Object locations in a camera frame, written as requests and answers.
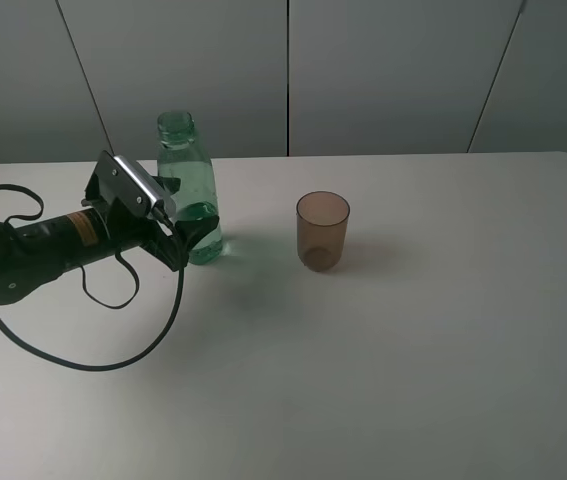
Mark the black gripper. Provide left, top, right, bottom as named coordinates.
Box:
left=81, top=151, right=219, bottom=271

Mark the green transparent water bottle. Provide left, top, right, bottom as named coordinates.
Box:
left=156, top=110, right=225, bottom=267

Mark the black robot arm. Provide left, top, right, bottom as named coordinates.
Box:
left=0, top=151, right=219, bottom=306

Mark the pink translucent plastic cup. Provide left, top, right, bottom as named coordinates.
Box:
left=296, top=191, right=351, bottom=272

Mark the black camera cable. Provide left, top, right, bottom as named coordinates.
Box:
left=0, top=212, right=188, bottom=373

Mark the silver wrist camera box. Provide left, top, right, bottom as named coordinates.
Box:
left=113, top=156, right=176, bottom=220

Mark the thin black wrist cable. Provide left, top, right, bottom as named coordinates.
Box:
left=0, top=183, right=140, bottom=310

